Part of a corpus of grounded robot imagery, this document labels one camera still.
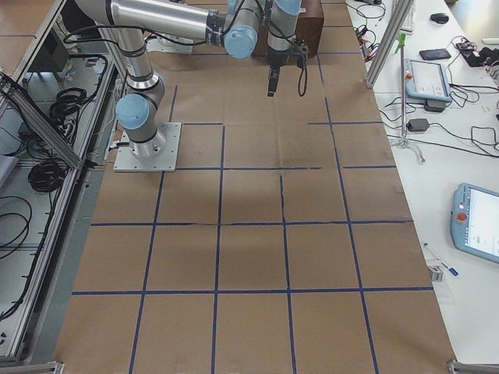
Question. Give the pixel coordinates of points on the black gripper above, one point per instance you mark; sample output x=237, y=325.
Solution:
x=277, y=58

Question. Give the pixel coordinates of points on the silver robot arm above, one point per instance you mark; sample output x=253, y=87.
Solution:
x=174, y=26

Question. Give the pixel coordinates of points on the dark wooden drawer cabinet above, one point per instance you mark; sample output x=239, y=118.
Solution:
x=309, y=29

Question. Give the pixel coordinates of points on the metal rod stand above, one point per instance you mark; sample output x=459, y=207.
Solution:
x=403, y=141

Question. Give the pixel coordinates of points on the black power adapter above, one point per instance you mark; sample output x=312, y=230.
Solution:
x=417, y=125

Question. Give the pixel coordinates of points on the far teach pendant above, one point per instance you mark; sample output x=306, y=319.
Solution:
x=426, y=80

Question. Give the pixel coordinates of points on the teach pendant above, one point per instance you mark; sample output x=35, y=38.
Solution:
x=474, y=221
x=426, y=80

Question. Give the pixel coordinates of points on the black phone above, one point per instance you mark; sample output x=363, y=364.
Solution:
x=435, y=54

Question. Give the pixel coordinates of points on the black computer mouse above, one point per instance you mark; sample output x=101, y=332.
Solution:
x=439, y=17

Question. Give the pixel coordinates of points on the near teach pendant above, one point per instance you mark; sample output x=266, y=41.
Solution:
x=474, y=221

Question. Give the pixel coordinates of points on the blue pen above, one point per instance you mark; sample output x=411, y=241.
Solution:
x=450, y=268

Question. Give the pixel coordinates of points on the aluminium frame post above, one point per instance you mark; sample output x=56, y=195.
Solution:
x=402, y=21

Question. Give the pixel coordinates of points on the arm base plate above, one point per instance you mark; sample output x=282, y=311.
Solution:
x=159, y=154

